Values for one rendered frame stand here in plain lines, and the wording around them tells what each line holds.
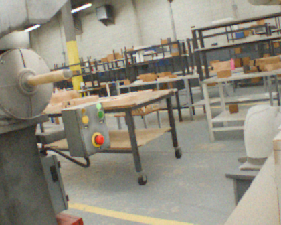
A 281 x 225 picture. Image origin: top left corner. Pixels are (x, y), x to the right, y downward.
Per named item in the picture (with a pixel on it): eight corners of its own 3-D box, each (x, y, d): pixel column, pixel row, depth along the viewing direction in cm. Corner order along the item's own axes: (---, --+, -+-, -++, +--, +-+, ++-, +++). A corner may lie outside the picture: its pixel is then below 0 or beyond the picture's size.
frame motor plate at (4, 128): (-42, 134, 120) (-44, 126, 119) (5, 122, 139) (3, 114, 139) (-4, 135, 99) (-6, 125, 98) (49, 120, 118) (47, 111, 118)
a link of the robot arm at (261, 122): (241, 152, 143) (235, 107, 141) (275, 143, 143) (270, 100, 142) (253, 161, 126) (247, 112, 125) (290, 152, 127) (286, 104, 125)
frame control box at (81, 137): (43, 171, 129) (30, 114, 128) (77, 157, 147) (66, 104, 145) (80, 176, 115) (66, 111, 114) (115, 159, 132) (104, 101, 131)
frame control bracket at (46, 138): (41, 144, 119) (39, 134, 119) (75, 132, 134) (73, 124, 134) (47, 144, 117) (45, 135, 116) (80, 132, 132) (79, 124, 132)
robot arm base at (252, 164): (246, 156, 150) (245, 146, 150) (288, 157, 135) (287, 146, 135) (230, 169, 137) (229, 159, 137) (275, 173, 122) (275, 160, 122)
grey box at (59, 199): (34, 211, 134) (8, 97, 131) (51, 202, 142) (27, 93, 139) (54, 217, 125) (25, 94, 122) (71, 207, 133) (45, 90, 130)
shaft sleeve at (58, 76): (37, 85, 102) (29, 86, 100) (35, 76, 102) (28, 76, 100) (71, 79, 92) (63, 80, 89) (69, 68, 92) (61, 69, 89)
